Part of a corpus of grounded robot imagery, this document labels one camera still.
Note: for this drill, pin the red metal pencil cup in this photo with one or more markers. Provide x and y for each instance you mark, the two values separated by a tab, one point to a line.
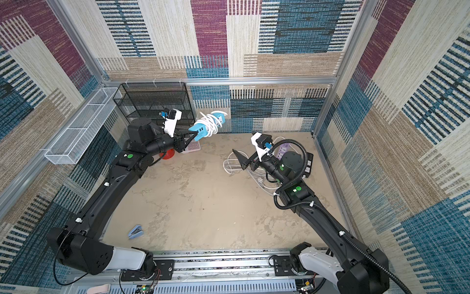
168	154

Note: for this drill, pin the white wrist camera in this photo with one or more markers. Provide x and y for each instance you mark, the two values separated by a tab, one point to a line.
171	117
263	144

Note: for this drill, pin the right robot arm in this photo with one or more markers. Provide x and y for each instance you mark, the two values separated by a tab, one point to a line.
353	267

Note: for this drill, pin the black wire mesh shelf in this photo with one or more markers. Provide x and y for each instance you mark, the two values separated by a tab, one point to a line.
149	100

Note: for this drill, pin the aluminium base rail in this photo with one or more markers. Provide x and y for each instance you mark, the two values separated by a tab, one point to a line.
238	271

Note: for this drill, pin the pink white calculator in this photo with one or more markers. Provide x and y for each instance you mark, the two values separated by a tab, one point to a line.
192	147

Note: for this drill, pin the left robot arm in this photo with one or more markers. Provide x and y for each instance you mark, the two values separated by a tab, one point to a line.
77	245

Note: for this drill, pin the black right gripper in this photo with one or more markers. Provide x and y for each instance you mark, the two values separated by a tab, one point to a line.
255	162

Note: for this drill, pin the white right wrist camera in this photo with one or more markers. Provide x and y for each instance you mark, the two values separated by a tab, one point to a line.
263	144

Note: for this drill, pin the teal power strip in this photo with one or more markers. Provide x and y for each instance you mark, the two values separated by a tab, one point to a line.
209	124

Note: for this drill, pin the purple power strip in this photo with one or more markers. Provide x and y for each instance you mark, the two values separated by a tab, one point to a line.
284	148

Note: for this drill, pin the black power strip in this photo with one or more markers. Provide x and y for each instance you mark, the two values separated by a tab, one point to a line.
308	169

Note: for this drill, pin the blue stapler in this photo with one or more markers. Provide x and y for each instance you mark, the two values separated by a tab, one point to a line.
136	232

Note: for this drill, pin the white wire mesh basket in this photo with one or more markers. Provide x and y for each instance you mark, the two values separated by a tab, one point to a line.
72	143

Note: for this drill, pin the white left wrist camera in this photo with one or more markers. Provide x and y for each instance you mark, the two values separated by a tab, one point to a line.
171	117

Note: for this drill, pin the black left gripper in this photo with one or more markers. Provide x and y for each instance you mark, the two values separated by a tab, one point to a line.
179	139

